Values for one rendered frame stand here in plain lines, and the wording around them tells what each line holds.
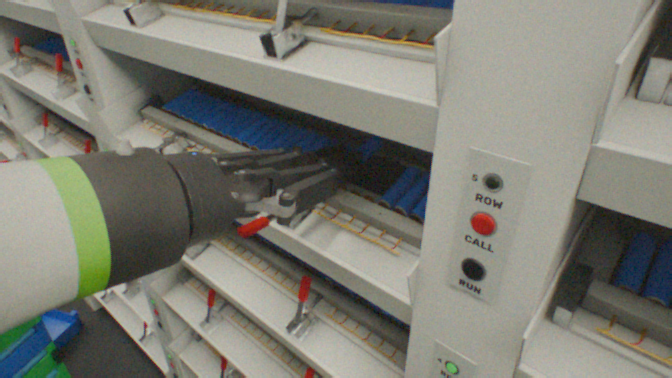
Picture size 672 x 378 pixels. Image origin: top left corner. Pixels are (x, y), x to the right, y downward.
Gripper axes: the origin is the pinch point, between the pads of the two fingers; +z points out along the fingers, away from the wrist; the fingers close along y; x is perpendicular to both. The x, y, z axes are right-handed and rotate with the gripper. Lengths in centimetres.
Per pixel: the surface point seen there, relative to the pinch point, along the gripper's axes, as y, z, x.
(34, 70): -98, 1, -6
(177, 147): -28.7, -1.9, -6.0
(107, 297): -99, 14, -82
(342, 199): 2.2, 0.0, -3.6
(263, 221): -2.6, -7.3, -6.3
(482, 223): 19.7, -7.3, 2.9
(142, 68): -45.6, 1.6, 3.1
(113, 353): -91, 12, -99
